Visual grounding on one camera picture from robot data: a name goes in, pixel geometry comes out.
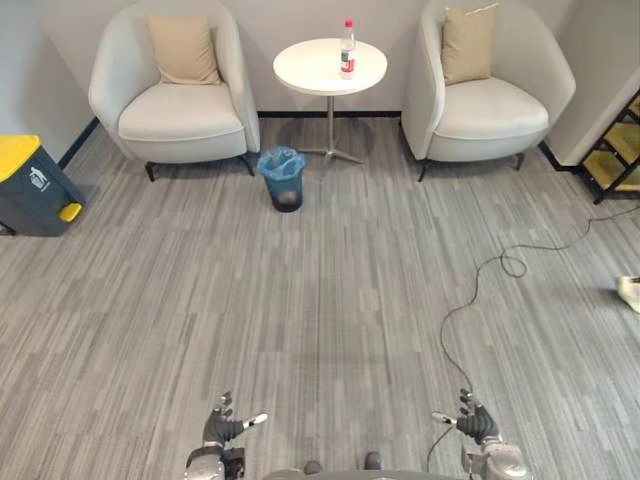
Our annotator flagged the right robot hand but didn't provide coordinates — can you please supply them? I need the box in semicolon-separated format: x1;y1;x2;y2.
432;388;501;444

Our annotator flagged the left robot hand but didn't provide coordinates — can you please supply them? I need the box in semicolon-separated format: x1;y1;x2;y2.
202;391;269;445

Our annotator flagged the small black mesh bin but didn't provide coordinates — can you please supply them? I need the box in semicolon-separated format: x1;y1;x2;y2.
263;168;305;214

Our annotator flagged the blue plastic bin bag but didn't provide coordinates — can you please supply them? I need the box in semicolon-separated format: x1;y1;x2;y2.
256;145;307;180

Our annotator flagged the grey yellow-lidded trash can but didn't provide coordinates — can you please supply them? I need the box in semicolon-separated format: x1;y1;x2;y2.
0;134;87;238

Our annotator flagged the round white tea table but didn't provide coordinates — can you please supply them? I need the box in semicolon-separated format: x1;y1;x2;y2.
272;38;389;165

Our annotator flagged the silver robot body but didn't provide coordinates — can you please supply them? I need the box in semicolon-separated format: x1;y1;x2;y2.
261;468;432;480

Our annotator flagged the person's white shoe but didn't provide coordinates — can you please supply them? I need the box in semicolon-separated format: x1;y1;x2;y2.
615;274;640;315

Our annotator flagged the black yellow shelf rack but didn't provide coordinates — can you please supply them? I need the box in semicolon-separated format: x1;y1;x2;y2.
572;87;640;206

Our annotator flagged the white armchair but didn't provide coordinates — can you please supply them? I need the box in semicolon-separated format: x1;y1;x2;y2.
400;0;577;183
88;0;262;182

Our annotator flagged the beige cushion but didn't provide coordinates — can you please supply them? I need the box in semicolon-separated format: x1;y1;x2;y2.
145;12;222;86
439;2;501;87

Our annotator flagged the clear plastic bottle red label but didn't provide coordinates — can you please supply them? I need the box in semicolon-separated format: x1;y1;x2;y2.
340;19;357;81

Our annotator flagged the black floor cable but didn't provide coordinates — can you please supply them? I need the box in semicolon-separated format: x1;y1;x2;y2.
426;205;640;470

